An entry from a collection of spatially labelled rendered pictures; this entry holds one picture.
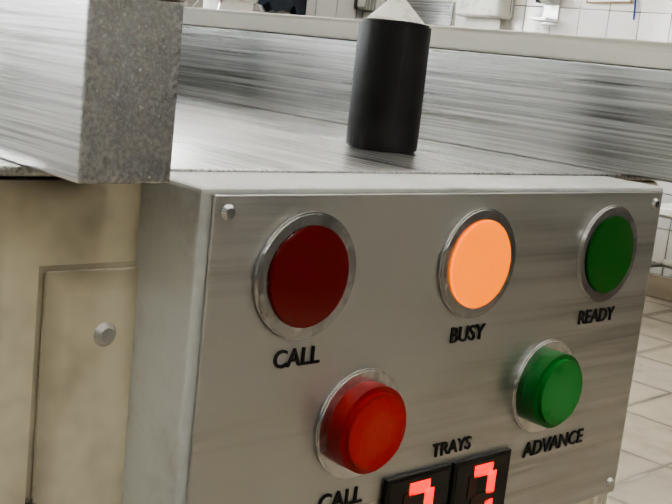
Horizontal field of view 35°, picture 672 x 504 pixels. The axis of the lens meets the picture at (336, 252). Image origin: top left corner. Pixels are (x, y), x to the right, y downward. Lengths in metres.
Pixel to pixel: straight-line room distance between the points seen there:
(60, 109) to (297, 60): 0.39
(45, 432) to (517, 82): 0.31
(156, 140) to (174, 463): 0.10
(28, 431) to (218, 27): 0.44
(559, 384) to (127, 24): 0.23
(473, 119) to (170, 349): 0.28
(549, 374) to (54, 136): 0.22
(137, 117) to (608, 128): 0.28
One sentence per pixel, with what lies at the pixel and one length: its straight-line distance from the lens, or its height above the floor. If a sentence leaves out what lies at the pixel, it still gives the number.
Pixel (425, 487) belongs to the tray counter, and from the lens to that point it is 0.39.
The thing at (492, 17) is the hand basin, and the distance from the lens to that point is 5.22.
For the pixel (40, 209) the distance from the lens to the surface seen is 0.31.
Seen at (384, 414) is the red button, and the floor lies 0.77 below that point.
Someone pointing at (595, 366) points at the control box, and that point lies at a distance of 0.46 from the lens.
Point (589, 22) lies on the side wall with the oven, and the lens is 5.04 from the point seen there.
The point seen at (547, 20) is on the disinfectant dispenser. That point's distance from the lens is 5.06.
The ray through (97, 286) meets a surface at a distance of 0.32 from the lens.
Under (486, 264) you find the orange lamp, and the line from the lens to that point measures 0.38.
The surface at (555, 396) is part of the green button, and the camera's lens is 0.43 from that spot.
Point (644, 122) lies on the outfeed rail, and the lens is 0.50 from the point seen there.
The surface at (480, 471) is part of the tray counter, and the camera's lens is 0.42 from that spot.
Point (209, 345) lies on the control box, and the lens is 0.31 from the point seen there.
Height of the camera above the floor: 0.88
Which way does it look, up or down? 10 degrees down
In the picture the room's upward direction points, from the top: 6 degrees clockwise
